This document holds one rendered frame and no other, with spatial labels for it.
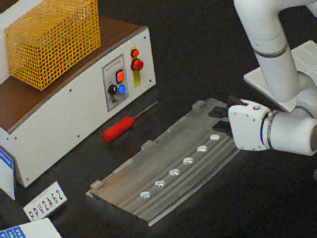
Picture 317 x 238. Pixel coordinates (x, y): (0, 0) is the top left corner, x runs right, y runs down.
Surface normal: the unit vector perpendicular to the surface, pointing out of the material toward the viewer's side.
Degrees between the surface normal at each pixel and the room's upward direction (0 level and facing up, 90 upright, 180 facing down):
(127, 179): 0
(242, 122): 90
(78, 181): 0
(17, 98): 0
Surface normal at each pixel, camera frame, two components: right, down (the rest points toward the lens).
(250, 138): -0.65, 0.51
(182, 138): -0.11, -0.80
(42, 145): 0.75, 0.32
